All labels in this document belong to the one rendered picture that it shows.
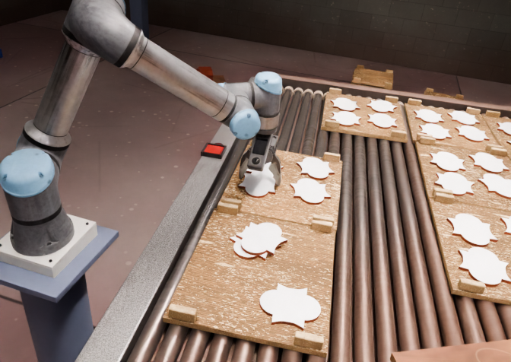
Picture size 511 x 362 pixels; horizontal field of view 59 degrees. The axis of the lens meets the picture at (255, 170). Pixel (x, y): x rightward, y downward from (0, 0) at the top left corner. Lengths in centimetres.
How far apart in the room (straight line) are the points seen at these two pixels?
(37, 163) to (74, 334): 54
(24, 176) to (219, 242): 49
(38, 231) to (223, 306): 49
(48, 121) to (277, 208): 66
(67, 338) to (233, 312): 60
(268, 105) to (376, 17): 506
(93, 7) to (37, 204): 47
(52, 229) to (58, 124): 26
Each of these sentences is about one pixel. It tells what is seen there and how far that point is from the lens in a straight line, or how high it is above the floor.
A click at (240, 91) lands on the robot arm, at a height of 128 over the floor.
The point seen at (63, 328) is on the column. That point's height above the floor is 64.
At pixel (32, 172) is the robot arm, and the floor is 113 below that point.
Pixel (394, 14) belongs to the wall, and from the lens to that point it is 622.
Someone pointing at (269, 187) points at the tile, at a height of 95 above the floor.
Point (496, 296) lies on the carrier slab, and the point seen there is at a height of 94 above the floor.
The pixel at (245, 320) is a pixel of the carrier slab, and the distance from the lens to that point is 101.
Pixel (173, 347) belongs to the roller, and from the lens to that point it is 99.
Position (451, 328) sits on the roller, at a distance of 116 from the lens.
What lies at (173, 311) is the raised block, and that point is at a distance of 99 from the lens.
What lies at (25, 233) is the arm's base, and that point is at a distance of 123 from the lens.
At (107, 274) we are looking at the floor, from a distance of 249.
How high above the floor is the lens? 170
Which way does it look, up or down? 31 degrees down
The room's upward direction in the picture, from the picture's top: 6 degrees clockwise
